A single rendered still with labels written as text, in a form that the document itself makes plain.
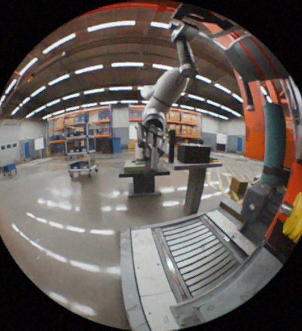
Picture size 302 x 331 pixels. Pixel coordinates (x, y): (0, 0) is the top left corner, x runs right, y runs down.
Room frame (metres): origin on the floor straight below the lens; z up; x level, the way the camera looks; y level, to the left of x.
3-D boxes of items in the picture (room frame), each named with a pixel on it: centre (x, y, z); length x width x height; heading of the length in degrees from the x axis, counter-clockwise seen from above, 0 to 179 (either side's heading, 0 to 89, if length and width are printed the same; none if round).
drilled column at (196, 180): (0.65, -0.35, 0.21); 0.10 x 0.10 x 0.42; 12
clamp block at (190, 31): (0.17, -0.10, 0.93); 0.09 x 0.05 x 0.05; 12
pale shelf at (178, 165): (0.64, -0.32, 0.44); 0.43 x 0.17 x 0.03; 102
